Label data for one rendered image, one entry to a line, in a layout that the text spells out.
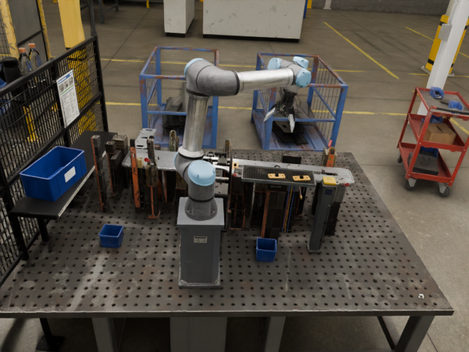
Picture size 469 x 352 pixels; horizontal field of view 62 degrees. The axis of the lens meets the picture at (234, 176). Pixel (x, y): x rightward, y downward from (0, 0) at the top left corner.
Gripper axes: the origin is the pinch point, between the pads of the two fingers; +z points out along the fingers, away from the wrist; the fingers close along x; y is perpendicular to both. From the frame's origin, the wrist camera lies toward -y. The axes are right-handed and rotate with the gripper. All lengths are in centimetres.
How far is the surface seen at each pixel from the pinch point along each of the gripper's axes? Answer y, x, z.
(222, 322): 44, 12, 93
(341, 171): -40, 42, 24
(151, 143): 12, -61, 31
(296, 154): -44, 13, 26
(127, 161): 2, -77, 52
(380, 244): -22, 78, 51
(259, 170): 8.4, -0.2, 22.6
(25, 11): -182, -324, 38
